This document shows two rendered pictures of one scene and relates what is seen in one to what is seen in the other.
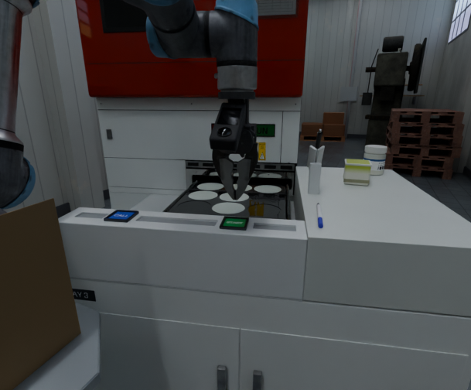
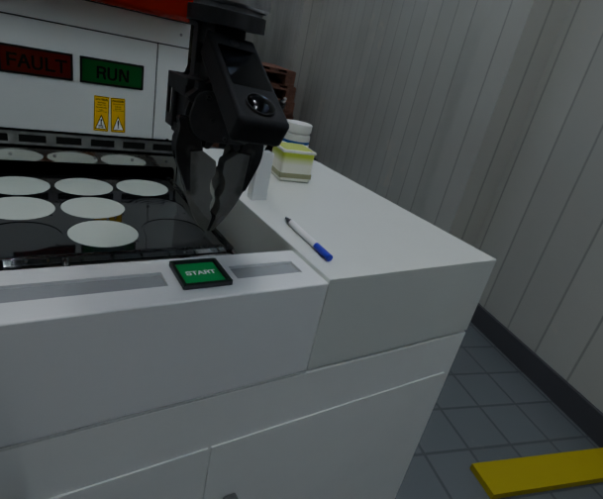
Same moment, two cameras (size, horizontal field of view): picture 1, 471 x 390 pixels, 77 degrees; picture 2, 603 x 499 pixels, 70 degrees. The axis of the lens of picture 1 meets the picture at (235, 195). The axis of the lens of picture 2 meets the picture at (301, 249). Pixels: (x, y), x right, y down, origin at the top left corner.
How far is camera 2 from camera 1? 0.31 m
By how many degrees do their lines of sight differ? 42
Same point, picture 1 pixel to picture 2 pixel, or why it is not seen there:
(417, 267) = (429, 293)
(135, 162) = not seen: outside the picture
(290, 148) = not seen: hidden behind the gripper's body
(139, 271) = not seen: outside the picture
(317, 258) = (336, 307)
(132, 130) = not seen: outside the picture
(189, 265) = (123, 375)
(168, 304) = (64, 464)
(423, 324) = (419, 354)
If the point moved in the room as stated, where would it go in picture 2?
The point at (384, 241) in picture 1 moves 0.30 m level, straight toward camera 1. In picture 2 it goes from (408, 269) to (557, 447)
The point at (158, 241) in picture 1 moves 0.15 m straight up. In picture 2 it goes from (48, 345) to (40, 183)
